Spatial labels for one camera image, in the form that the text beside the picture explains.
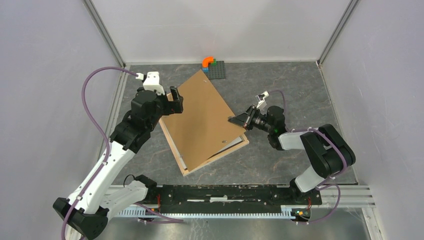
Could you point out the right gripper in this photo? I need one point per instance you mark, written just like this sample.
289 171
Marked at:
243 119

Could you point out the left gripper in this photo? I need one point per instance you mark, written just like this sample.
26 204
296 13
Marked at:
172 107

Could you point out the wooden picture frame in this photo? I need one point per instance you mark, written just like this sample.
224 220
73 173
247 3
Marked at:
212 155

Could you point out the brown cardboard backing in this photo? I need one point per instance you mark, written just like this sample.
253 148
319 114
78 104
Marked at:
202 122

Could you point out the printed photo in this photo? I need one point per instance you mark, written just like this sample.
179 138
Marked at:
235 145

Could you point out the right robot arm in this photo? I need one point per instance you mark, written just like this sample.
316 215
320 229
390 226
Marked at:
328 153

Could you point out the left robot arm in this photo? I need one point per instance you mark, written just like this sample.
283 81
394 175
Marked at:
87 210

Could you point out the orange curved lego brick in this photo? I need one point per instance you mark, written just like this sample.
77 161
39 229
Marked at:
207 61

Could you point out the grey lego baseplate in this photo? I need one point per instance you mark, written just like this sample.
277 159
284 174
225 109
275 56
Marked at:
217 71

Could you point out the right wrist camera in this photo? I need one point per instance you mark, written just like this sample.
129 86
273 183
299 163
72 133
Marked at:
261 100

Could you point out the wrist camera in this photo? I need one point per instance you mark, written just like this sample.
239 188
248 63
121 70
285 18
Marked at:
151 82
261 100

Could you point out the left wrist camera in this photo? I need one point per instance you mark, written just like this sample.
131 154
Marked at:
151 82

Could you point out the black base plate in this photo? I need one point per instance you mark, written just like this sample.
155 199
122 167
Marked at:
227 198

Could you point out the aluminium rail frame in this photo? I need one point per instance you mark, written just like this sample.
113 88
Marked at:
89 208

